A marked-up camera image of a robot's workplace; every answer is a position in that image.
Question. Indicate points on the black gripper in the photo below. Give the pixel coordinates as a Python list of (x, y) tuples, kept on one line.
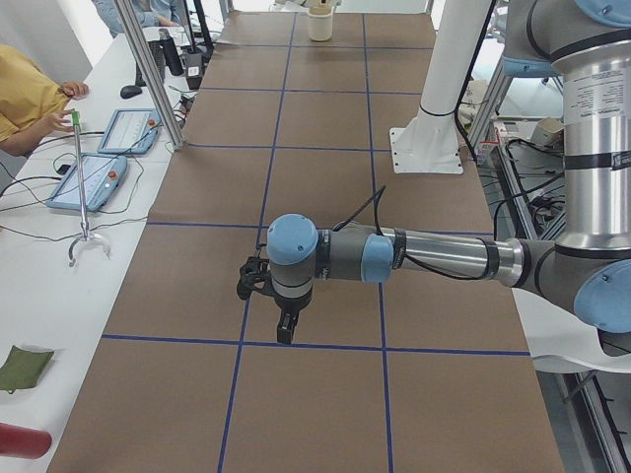
[(292, 304)]

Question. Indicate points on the white cup with handle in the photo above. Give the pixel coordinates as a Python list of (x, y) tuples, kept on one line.
[(320, 21)]

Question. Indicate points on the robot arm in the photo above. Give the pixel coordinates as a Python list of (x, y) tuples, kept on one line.
[(585, 271)]

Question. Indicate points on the near blue teach pendant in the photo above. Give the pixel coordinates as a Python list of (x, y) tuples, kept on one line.
[(102, 174)]

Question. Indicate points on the blue teach pendant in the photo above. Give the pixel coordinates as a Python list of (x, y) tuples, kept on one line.
[(130, 131), (102, 174)]

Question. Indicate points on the far blue teach pendant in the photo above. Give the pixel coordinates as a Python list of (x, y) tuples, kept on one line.
[(130, 131)]

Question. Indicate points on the green cloth pouch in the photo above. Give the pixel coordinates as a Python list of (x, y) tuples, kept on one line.
[(23, 368)]

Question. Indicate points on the white curved chair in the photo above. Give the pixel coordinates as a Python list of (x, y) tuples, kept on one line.
[(559, 342)]

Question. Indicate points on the black box with white label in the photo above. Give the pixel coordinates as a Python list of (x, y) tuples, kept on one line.
[(193, 69)]

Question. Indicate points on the black computer mouse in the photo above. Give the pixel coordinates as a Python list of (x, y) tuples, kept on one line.
[(130, 91)]

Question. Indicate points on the black bottle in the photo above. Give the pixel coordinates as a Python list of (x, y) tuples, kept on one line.
[(170, 52)]

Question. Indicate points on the red cylinder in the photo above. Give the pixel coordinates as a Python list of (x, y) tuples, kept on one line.
[(21, 442)]

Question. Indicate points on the metal reacher grabber tool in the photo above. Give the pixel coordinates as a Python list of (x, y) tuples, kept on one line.
[(87, 236)]

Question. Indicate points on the cardboard box with label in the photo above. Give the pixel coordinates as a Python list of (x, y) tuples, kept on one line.
[(548, 133)]

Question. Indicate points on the person in yellow shirt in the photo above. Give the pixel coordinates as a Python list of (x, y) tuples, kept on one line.
[(32, 105)]

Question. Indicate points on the white camera mast pillar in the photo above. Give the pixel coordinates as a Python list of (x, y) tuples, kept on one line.
[(429, 143)]

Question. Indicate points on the aluminium frame post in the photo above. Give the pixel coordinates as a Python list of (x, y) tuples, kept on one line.
[(142, 54)]

